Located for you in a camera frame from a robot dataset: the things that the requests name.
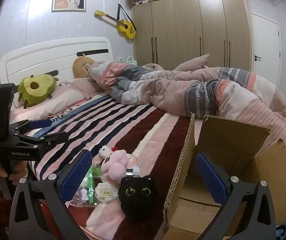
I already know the brown cardboard box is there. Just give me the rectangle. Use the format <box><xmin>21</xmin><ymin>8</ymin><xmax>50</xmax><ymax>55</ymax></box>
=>
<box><xmin>163</xmin><ymin>113</ymin><xmax>286</xmax><ymax>240</ymax></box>

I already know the clear plastic bag green stick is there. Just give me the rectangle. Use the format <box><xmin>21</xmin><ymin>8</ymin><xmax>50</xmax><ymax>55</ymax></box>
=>
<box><xmin>69</xmin><ymin>165</ymin><xmax>102</xmax><ymax>207</ymax></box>

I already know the white fabric flower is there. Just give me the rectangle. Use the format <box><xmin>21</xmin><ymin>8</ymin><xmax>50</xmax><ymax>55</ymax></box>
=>
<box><xmin>95</xmin><ymin>182</ymin><xmax>119</xmax><ymax>202</ymax></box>

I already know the striped fleece blanket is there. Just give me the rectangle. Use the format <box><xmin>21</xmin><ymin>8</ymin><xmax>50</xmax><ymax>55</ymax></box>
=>
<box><xmin>10</xmin><ymin>94</ymin><xmax>196</xmax><ymax>240</ymax></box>

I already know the wooden wardrobe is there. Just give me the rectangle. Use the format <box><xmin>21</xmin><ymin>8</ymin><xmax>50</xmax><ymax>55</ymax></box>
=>
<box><xmin>130</xmin><ymin>0</ymin><xmax>253</xmax><ymax>72</ymax></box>

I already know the framed wall photo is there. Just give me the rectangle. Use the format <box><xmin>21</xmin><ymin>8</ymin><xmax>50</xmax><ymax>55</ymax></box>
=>
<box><xmin>52</xmin><ymin>0</ymin><xmax>87</xmax><ymax>12</ymax></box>

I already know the green avocado plush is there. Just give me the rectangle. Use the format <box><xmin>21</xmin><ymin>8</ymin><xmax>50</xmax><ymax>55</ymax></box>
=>
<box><xmin>17</xmin><ymin>74</ymin><xmax>59</xmax><ymax>109</ymax></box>

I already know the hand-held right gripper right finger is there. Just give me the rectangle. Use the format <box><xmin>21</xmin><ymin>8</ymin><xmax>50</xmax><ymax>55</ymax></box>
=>
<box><xmin>195</xmin><ymin>152</ymin><xmax>277</xmax><ymax>240</ymax></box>

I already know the pink striped cushion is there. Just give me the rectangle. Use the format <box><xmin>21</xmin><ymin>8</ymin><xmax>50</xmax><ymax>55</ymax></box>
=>
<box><xmin>174</xmin><ymin>53</ymin><xmax>210</xmax><ymax>72</ymax></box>

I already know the small green ornament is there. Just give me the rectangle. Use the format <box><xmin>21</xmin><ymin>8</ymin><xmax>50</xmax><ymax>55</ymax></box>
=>
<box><xmin>93</xmin><ymin>164</ymin><xmax>104</xmax><ymax>178</ymax></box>

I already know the white kitty plush toy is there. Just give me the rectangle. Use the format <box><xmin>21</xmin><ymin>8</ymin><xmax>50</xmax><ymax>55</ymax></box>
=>
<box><xmin>98</xmin><ymin>145</ymin><xmax>119</xmax><ymax>158</ymax></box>

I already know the pink plush toy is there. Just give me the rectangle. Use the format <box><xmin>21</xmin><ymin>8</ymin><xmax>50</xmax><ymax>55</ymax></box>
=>
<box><xmin>101</xmin><ymin>150</ymin><xmax>128</xmax><ymax>180</ymax></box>

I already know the clear packet black label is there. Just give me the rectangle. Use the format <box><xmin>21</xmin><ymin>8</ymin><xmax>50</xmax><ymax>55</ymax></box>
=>
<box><xmin>125</xmin><ymin>154</ymin><xmax>142</xmax><ymax>178</ymax></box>

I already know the brown round plush cushion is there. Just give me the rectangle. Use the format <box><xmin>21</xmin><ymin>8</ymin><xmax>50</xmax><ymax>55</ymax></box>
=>
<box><xmin>72</xmin><ymin>53</ymin><xmax>96</xmax><ymax>79</ymax></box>

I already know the white door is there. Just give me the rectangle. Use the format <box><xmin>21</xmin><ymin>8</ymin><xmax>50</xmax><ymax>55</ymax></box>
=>
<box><xmin>250</xmin><ymin>12</ymin><xmax>282</xmax><ymax>82</ymax></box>

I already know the white bed headboard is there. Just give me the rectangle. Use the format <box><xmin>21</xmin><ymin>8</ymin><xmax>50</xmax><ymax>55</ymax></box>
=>
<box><xmin>0</xmin><ymin>37</ymin><xmax>112</xmax><ymax>98</ymax></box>

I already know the pale pink printed pillow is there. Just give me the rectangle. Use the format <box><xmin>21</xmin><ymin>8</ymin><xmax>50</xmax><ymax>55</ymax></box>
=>
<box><xmin>10</xmin><ymin>81</ymin><xmax>85</xmax><ymax>122</ymax></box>

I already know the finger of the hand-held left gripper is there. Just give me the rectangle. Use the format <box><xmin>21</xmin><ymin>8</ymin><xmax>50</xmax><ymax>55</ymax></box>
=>
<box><xmin>16</xmin><ymin>131</ymin><xmax>69</xmax><ymax>147</ymax></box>
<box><xmin>10</xmin><ymin>119</ymin><xmax>53</xmax><ymax>134</ymax></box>

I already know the yellow guitar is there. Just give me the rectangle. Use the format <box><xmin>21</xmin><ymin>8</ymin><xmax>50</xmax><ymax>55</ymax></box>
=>
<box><xmin>94</xmin><ymin>4</ymin><xmax>137</xmax><ymax>40</ymax></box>

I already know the black cat plush toy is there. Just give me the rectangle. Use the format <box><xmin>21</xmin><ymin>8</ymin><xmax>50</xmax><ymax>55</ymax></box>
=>
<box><xmin>118</xmin><ymin>176</ymin><xmax>158</xmax><ymax>222</ymax></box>

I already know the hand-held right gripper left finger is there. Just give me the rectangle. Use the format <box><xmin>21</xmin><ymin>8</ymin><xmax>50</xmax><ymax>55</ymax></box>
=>
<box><xmin>8</xmin><ymin>149</ymin><xmax>93</xmax><ymax>240</ymax></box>

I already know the pink grey striped duvet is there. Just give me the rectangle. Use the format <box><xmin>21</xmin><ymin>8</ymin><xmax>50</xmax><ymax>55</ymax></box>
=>
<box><xmin>88</xmin><ymin>60</ymin><xmax>286</xmax><ymax>152</ymax></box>

